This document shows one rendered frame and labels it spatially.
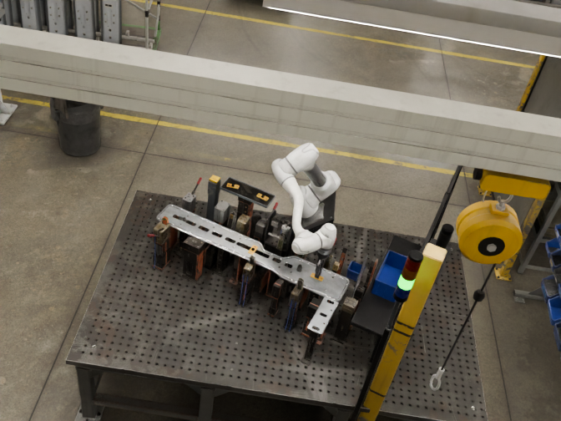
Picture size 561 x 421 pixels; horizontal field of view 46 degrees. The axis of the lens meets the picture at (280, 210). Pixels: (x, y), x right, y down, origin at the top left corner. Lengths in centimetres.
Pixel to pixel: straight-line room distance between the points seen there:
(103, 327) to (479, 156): 322
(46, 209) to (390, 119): 502
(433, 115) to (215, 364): 298
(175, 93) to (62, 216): 473
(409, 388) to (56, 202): 355
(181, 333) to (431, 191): 352
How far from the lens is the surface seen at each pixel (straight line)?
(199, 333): 427
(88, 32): 799
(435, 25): 213
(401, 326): 352
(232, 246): 437
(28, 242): 588
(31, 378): 501
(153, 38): 812
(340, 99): 136
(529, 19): 216
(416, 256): 302
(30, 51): 146
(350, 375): 423
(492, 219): 158
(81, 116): 641
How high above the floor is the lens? 409
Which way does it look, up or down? 41 degrees down
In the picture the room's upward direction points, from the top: 10 degrees clockwise
